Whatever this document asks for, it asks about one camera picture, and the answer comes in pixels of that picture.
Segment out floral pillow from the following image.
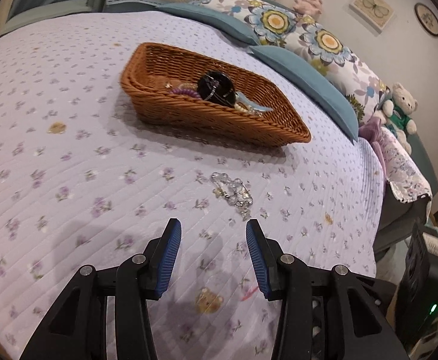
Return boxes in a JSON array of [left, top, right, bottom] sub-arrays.
[[191, 0, 299, 47], [284, 16, 389, 124]]

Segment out teal pillow left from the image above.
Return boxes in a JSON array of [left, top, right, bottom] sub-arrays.
[[156, 2, 260, 46]]

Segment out brown wicker basket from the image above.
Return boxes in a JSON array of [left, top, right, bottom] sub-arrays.
[[121, 42, 311, 147]]

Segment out crystal bead necklace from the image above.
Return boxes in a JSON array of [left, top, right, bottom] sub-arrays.
[[209, 171, 255, 222]]

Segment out floral pillow left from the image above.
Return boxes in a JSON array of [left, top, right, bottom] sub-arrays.
[[191, 0, 299, 47]]

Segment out pink plush toy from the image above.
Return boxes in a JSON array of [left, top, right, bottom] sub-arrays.
[[293, 0, 323, 20]]

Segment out black wristwatch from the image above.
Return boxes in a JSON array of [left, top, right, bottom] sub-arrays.
[[197, 71, 236, 108]]

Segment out teal pillow right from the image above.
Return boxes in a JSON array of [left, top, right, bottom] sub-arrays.
[[249, 46, 359, 141]]

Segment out purple floral folded quilt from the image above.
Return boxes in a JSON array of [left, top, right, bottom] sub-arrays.
[[359, 116, 433, 203]]

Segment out butterfly framed picture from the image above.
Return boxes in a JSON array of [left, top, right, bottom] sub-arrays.
[[350, 0, 395, 33]]

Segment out round dark wall frame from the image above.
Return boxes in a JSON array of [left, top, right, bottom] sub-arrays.
[[414, 2, 438, 38]]

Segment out floral pillow right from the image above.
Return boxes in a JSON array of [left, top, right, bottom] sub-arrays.
[[284, 16, 389, 124]]

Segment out light blue hair clip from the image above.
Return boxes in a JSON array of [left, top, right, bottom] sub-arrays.
[[234, 92, 273, 116]]

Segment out lavender floral bedspread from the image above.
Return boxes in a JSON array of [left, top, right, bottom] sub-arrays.
[[0, 11, 383, 359]]

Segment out purple coil hair tie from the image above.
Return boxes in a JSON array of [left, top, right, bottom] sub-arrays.
[[168, 86, 199, 100]]

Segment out teal pillow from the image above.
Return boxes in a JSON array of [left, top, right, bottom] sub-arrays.
[[156, 2, 260, 46], [249, 46, 359, 141]]

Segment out white teddy bear plush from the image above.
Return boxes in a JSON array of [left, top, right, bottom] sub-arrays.
[[374, 82, 418, 155]]

